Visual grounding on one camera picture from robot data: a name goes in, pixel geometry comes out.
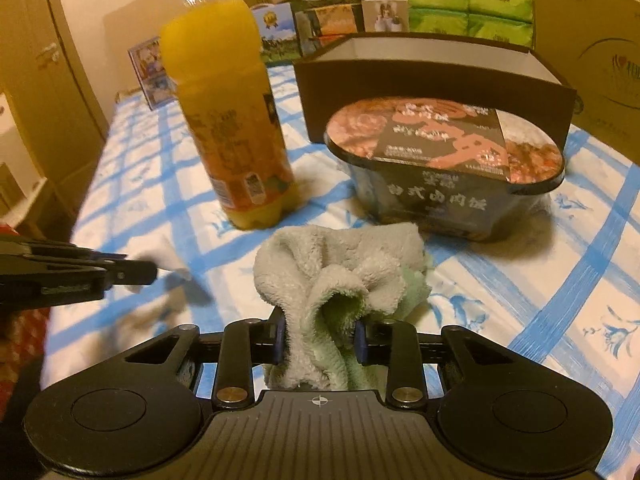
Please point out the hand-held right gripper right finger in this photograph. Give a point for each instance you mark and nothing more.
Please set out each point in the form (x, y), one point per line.
(361, 342)

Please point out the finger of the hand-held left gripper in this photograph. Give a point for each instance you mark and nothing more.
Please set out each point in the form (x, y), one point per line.
(75, 252)
(130, 272)

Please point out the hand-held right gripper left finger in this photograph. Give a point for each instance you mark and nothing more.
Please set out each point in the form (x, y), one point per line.
(280, 341)

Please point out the brown box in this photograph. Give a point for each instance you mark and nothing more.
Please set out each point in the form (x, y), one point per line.
(320, 100)

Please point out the black instant rice bowl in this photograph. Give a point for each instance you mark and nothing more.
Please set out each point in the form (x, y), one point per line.
(440, 200)

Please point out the blue checked bedsheet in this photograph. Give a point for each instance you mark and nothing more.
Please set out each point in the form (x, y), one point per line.
(500, 285)

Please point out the green tissue multipack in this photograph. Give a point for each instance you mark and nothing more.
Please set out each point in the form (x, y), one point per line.
(470, 5)

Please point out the orange juice bottle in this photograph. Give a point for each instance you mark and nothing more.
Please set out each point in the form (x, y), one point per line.
(225, 110)

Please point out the orange printed box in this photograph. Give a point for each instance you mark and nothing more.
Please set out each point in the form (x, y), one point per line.
(332, 22)

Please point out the red checked bag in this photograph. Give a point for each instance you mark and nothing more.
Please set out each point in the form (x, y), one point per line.
(25, 340)

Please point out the wooden wardrobe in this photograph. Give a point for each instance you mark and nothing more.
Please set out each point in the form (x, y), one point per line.
(50, 110)

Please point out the green blue milk box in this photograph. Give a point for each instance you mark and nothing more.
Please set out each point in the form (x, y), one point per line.
(275, 30)

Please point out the grey fleece towel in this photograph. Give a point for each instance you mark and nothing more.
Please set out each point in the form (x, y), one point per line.
(340, 270)

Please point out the white photo box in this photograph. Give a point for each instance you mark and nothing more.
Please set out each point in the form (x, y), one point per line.
(385, 15)

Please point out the large cardboard box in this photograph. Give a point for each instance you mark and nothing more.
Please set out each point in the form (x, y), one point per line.
(590, 60)

